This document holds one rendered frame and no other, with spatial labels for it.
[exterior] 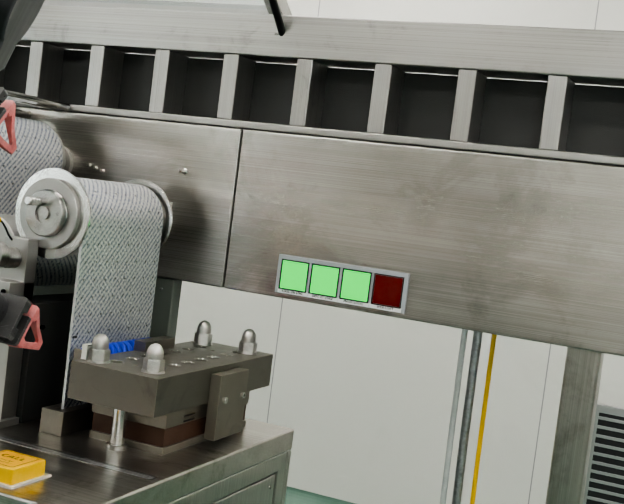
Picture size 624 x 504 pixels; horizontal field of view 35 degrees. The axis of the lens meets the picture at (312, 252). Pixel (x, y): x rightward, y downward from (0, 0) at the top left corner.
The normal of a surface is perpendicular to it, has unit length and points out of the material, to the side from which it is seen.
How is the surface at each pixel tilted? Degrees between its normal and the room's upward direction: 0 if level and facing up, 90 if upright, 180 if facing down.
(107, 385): 90
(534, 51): 90
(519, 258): 90
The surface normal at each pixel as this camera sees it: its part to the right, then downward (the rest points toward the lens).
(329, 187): -0.39, 0.00
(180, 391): 0.91, 0.14
